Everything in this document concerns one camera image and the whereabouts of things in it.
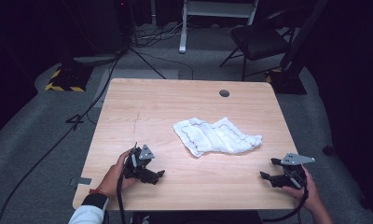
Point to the black stand with hazard-striped base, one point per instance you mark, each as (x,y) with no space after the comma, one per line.
(288,82)

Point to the person's left hand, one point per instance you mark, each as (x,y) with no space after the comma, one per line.
(113,179)

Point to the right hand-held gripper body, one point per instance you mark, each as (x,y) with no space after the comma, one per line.
(295,175)

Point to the hazard-striped black base plate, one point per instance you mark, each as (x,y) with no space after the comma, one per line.
(69,79)

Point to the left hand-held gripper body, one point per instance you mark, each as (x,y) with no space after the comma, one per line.
(135,165)

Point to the white quilted towel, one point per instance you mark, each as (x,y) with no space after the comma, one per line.
(212,138)

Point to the person's right hand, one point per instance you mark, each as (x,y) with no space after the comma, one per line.
(310,193)

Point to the grey tape piece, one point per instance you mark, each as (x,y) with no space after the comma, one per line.
(83,181)

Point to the black caster wheel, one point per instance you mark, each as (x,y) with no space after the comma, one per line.
(328,150)

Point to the black folding chair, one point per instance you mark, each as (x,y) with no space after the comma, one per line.
(259,40)

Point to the white metal desk frame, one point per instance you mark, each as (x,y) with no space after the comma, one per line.
(183,31)

